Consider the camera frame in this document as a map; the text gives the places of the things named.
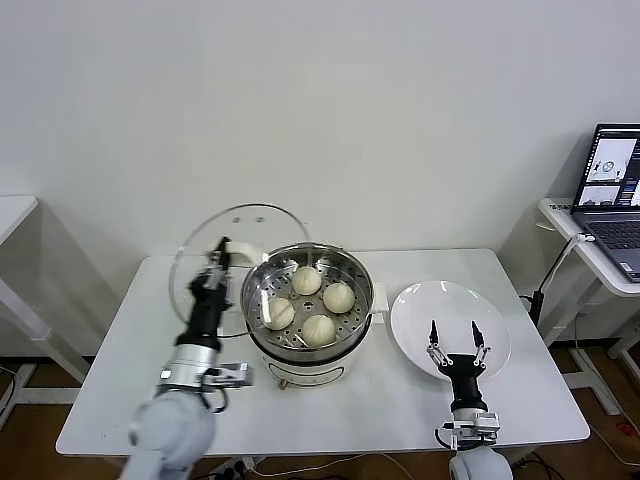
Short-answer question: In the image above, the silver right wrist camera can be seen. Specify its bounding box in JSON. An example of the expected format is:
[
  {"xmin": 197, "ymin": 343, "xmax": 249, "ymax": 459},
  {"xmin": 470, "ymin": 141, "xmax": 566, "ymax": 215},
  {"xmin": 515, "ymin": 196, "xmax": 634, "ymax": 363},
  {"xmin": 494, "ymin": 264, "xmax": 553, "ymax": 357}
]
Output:
[{"xmin": 434, "ymin": 412, "xmax": 501, "ymax": 449}]

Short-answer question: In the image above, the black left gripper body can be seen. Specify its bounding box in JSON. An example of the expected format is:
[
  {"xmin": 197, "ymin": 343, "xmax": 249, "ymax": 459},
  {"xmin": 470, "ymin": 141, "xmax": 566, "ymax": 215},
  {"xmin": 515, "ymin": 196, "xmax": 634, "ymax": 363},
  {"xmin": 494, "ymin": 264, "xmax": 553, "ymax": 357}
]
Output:
[{"xmin": 174, "ymin": 271, "xmax": 236, "ymax": 350}]

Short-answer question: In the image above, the round white plate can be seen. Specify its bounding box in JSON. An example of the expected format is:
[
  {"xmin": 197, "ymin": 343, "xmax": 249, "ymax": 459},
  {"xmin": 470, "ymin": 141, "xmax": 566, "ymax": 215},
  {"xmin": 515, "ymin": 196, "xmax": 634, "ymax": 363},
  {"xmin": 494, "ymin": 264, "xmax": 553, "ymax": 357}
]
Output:
[{"xmin": 389, "ymin": 280, "xmax": 513, "ymax": 385}]

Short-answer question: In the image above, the white steamed baozi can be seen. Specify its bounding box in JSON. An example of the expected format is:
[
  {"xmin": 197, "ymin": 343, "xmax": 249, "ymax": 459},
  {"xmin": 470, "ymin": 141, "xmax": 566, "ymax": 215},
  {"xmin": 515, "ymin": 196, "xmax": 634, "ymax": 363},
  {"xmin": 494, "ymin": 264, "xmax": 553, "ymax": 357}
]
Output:
[
  {"xmin": 292, "ymin": 266, "xmax": 324, "ymax": 296},
  {"xmin": 323, "ymin": 282, "xmax": 356, "ymax": 315},
  {"xmin": 262, "ymin": 298, "xmax": 296, "ymax": 332},
  {"xmin": 303, "ymin": 313, "xmax": 338, "ymax": 349}
]

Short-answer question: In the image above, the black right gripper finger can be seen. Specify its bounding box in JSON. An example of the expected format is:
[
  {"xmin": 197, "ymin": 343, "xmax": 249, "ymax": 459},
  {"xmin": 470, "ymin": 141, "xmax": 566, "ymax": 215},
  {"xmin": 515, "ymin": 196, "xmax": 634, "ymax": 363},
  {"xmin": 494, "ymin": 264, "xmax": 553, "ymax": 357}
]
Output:
[
  {"xmin": 425, "ymin": 321, "xmax": 454, "ymax": 369},
  {"xmin": 470, "ymin": 321, "xmax": 492, "ymax": 370}
]

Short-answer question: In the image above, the white electric cooker base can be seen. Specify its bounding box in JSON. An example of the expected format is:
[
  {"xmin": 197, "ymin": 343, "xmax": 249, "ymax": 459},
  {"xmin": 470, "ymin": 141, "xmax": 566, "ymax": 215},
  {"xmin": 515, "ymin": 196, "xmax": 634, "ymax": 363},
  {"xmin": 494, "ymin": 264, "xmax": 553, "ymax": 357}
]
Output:
[{"xmin": 228, "ymin": 282, "xmax": 390, "ymax": 392}]

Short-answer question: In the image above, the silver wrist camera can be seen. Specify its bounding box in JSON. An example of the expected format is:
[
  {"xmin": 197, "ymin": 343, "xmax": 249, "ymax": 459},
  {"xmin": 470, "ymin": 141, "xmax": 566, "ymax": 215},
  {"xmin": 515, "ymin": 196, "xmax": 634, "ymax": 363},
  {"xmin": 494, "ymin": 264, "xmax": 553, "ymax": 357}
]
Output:
[
  {"xmin": 202, "ymin": 362, "xmax": 254, "ymax": 389},
  {"xmin": 434, "ymin": 412, "xmax": 501, "ymax": 449}
]

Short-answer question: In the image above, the white side table with laptop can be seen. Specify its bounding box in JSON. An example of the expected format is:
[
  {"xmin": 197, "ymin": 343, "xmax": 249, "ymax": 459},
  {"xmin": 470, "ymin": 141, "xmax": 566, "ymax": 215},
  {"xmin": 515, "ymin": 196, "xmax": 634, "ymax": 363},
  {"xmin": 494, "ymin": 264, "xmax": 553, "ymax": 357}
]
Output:
[{"xmin": 538, "ymin": 198, "xmax": 640, "ymax": 417}]

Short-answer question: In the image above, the round glass pot lid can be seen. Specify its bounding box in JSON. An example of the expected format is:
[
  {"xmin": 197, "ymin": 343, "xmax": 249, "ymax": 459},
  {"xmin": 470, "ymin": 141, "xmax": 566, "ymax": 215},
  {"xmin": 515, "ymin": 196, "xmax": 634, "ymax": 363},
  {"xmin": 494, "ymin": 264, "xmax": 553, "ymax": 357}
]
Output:
[{"xmin": 168, "ymin": 202, "xmax": 311, "ymax": 341}]

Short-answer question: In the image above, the white usb cable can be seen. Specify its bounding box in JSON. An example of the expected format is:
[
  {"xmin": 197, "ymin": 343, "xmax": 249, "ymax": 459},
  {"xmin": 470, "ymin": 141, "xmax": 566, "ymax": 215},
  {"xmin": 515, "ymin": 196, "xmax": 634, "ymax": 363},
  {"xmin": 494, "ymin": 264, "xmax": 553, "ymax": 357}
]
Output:
[{"xmin": 541, "ymin": 233, "xmax": 597, "ymax": 296}]

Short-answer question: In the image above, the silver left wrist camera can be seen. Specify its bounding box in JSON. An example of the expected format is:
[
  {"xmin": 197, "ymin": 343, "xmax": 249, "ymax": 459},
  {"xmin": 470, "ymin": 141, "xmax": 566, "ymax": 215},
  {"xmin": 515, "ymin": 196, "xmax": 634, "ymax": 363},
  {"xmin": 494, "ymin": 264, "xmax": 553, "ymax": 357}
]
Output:
[{"xmin": 202, "ymin": 362, "xmax": 254, "ymax": 389}]

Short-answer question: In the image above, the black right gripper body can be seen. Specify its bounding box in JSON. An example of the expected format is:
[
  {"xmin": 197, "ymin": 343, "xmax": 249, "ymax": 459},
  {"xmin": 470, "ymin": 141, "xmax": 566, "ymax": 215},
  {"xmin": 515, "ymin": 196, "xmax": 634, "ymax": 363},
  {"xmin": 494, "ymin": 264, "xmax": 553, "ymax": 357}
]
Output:
[{"xmin": 442, "ymin": 353, "xmax": 489, "ymax": 413}]

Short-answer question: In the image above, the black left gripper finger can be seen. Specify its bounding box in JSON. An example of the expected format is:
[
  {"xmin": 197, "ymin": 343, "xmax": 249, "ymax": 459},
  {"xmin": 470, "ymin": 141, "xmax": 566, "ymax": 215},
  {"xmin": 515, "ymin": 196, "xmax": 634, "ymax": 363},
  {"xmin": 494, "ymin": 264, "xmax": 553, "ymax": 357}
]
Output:
[
  {"xmin": 219, "ymin": 236, "xmax": 232, "ymax": 290},
  {"xmin": 204, "ymin": 238, "xmax": 224, "ymax": 290}
]

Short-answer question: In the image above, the white power strip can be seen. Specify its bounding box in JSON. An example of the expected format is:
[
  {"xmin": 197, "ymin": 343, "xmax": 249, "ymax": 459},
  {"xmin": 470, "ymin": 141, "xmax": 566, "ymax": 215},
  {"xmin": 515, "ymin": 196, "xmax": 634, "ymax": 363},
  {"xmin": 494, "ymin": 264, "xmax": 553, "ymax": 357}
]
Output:
[{"xmin": 207, "ymin": 457, "xmax": 256, "ymax": 480}]

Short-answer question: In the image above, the stainless steel steamer basket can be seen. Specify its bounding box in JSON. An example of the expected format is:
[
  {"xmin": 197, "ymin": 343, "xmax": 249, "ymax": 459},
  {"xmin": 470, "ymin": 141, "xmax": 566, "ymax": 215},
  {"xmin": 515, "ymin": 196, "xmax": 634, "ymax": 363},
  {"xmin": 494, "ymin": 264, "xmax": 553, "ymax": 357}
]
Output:
[{"xmin": 241, "ymin": 243, "xmax": 375, "ymax": 351}]

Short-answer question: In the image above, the empty white side table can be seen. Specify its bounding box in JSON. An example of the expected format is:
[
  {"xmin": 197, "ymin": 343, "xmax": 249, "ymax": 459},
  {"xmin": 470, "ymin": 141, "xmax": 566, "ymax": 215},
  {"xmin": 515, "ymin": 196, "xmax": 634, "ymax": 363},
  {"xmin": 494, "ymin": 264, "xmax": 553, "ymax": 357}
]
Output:
[{"xmin": 0, "ymin": 194, "xmax": 91, "ymax": 431}]

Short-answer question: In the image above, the grey open laptop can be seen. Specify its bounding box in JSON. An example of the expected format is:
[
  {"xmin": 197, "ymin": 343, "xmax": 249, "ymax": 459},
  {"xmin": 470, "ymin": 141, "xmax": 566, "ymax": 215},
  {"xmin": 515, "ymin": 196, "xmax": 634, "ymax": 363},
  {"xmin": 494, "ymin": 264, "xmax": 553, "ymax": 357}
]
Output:
[{"xmin": 571, "ymin": 123, "xmax": 640, "ymax": 285}]

